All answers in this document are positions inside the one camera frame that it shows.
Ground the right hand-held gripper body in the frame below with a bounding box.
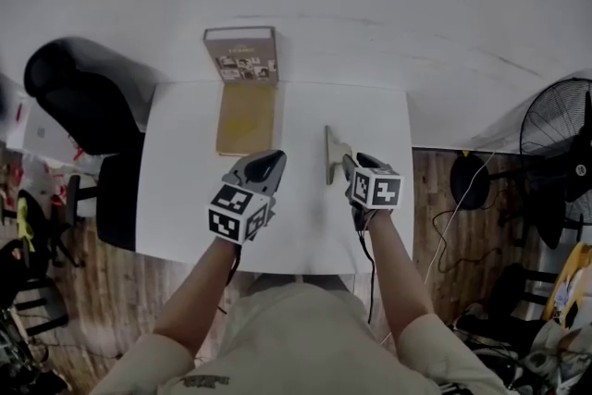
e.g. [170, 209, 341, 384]
[349, 166, 405, 231]

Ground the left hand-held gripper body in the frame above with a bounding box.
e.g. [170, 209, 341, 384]
[206, 173, 278, 245]

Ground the person's left forearm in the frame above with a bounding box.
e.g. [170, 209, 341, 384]
[152, 238, 241, 355]

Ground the person's right forearm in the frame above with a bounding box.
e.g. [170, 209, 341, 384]
[367, 207, 436, 339]

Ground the tan plain book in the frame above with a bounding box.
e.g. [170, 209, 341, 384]
[216, 82, 279, 157]

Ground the person's beige shirt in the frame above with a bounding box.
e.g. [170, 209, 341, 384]
[90, 281, 510, 395]

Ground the black office chair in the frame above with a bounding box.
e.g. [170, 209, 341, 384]
[22, 36, 150, 252]

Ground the black swivel stool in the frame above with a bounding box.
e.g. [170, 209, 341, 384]
[18, 188, 87, 269]

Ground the black floor fan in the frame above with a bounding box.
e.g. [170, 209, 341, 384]
[450, 78, 592, 249]

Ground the yellow-green cloth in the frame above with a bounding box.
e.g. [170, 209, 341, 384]
[17, 197, 37, 253]

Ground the yellow chair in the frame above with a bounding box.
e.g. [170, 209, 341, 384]
[543, 242, 592, 330]

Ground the black metal rack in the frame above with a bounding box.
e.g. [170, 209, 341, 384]
[8, 277, 71, 339]

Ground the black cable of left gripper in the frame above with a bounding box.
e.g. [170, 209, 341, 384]
[225, 243, 242, 289]

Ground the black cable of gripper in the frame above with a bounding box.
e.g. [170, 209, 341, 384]
[357, 229, 376, 326]
[225, 243, 242, 289]

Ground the white cable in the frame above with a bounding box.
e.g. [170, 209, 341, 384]
[423, 152, 496, 286]

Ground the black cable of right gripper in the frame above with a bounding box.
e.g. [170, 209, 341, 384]
[357, 229, 376, 326]

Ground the black floor cable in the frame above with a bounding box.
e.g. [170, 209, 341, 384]
[432, 189, 504, 275]

